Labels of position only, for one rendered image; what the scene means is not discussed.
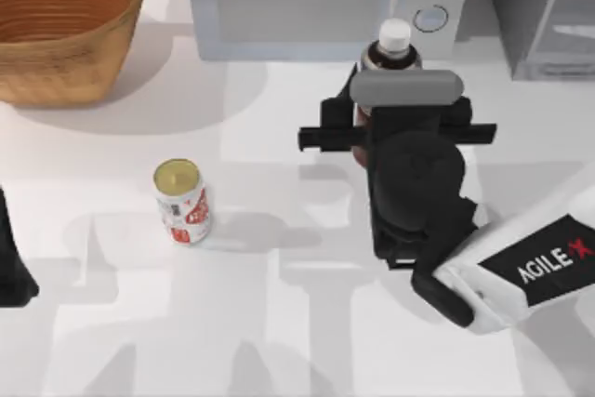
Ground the woven brown basket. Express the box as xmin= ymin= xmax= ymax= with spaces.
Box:
xmin=0 ymin=0 xmax=147 ymax=108

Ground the round microwave knob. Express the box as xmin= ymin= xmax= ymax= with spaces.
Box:
xmin=412 ymin=3 xmax=450 ymax=33

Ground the pale microwave oven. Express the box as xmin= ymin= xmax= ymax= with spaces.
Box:
xmin=182 ymin=0 xmax=481 ymax=63

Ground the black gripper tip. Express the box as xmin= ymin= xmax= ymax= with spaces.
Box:
xmin=0 ymin=186 xmax=40 ymax=310

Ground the red and white can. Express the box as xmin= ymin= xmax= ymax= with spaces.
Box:
xmin=152 ymin=157 xmax=215 ymax=246

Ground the dark bottle with white cap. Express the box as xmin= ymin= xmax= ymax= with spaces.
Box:
xmin=353 ymin=18 xmax=424 ymax=170

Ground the pale microwave door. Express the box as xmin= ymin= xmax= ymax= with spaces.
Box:
xmin=183 ymin=0 xmax=406 ymax=62

